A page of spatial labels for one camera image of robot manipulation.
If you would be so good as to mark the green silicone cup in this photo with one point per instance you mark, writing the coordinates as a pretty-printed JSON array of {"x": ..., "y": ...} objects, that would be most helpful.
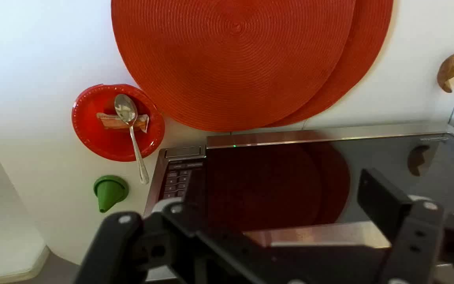
[{"x": 109, "y": 191}]

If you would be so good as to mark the brown food piece in bowl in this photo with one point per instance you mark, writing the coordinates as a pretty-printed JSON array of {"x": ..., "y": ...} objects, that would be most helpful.
[{"x": 113, "y": 122}]

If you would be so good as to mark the red round placemat top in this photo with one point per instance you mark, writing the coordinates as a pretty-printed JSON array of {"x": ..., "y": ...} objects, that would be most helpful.
[{"x": 230, "y": 65}]

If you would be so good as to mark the red round placemat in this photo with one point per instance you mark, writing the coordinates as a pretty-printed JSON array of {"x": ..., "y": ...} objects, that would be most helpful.
[
  {"x": 367, "y": 34},
  {"x": 230, "y": 65}
]

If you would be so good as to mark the silver metal spoon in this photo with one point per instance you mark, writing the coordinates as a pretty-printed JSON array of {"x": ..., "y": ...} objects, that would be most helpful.
[{"x": 128, "y": 114}]

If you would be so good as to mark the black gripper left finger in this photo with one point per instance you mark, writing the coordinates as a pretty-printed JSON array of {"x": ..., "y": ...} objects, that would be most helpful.
[{"x": 128, "y": 247}]

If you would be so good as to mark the brown wooden crescent piece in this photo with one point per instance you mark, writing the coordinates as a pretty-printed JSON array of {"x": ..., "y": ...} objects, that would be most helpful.
[{"x": 446, "y": 75}]

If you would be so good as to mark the stainless steel microwave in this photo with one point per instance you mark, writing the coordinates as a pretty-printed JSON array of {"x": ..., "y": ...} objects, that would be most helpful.
[{"x": 301, "y": 188}]

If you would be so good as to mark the red plastic bowl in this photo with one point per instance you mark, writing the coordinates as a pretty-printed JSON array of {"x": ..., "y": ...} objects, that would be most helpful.
[{"x": 113, "y": 144}]

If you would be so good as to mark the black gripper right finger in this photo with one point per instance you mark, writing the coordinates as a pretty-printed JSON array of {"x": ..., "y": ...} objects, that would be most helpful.
[{"x": 413, "y": 229}]

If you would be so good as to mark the red round placemat bottom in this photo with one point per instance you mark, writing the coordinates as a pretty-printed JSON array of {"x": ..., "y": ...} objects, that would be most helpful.
[{"x": 367, "y": 34}]

